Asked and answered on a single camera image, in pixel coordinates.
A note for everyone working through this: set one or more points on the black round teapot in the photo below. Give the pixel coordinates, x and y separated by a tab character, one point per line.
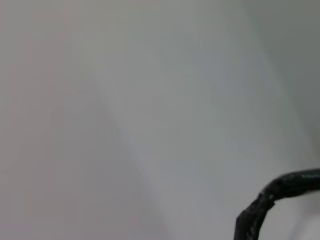
265	197

